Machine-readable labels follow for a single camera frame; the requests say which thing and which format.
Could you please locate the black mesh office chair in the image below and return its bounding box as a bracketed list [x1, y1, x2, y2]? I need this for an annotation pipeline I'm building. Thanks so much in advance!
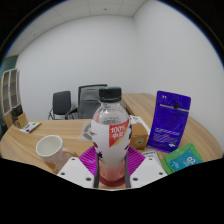
[65, 83, 109, 120]

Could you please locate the white mug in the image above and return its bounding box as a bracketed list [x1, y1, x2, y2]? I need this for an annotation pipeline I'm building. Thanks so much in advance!
[35, 134, 80, 168]

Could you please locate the wooden side desk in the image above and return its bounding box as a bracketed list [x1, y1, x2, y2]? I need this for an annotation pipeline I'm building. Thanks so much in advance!
[120, 92, 158, 118]

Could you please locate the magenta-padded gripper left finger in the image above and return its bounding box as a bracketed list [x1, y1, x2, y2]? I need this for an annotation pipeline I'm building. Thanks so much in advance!
[56, 146, 101, 190]

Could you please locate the small black chair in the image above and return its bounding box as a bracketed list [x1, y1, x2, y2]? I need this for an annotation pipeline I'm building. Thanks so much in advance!
[47, 90, 73, 120]

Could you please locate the purple standing pouch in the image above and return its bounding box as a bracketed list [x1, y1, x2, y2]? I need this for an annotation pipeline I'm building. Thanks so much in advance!
[146, 90, 192, 154]

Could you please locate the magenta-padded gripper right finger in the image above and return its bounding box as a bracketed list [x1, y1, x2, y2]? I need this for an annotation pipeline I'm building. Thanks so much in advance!
[124, 146, 168, 190]

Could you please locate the small yellow-brown box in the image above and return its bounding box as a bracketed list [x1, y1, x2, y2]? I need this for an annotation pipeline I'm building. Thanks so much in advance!
[128, 122, 150, 151]

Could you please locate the white green leaflet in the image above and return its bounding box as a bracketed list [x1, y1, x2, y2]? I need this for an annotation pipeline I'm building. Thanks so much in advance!
[19, 121, 42, 134]

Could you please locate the green flat pouch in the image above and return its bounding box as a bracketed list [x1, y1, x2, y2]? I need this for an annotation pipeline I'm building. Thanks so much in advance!
[161, 142, 205, 175]

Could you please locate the small box with white label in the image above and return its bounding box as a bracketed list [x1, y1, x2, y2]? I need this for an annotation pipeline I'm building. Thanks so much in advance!
[141, 149, 162, 165]

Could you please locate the clear drink bottle black cap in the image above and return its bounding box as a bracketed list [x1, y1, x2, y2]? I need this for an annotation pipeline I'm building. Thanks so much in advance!
[90, 86, 131, 183]

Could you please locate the flat round red coaster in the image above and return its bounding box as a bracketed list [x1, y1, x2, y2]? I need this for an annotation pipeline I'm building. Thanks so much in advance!
[98, 173, 127, 188]

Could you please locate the stack of brown cardboard boxes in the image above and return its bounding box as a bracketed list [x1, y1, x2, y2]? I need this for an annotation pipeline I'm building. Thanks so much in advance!
[3, 104, 30, 130]

